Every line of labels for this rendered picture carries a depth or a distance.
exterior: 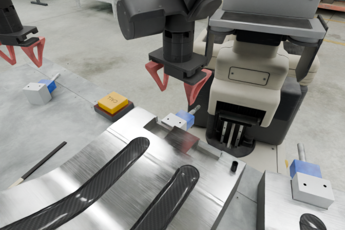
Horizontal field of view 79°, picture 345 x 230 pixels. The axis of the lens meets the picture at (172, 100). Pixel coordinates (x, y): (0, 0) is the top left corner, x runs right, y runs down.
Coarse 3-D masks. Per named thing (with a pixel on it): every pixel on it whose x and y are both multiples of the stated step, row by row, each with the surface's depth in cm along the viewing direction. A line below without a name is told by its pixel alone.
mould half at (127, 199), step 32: (128, 128) 43; (96, 160) 37; (160, 160) 37; (192, 160) 37; (224, 160) 37; (0, 192) 29; (32, 192) 31; (64, 192) 32; (128, 192) 33; (192, 192) 32; (224, 192) 32; (0, 224) 25; (64, 224) 28; (96, 224) 29; (128, 224) 29; (192, 224) 29
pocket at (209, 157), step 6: (198, 144) 41; (192, 150) 40; (198, 150) 42; (204, 150) 41; (210, 150) 40; (192, 156) 41; (198, 156) 41; (204, 156) 41; (210, 156) 40; (216, 156) 39; (204, 162) 39; (210, 162) 39
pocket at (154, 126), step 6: (150, 120) 45; (156, 120) 46; (144, 126) 43; (150, 126) 46; (156, 126) 47; (162, 126) 45; (156, 132) 45; (162, 132) 45; (168, 132) 45; (162, 138) 44
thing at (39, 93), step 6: (54, 78) 69; (30, 84) 62; (36, 84) 62; (42, 84) 62; (48, 84) 64; (54, 84) 66; (24, 90) 60; (30, 90) 60; (36, 90) 59; (42, 90) 61; (48, 90) 64; (30, 96) 61; (36, 96) 61; (42, 96) 61; (48, 96) 64; (30, 102) 63; (36, 102) 62; (42, 102) 62
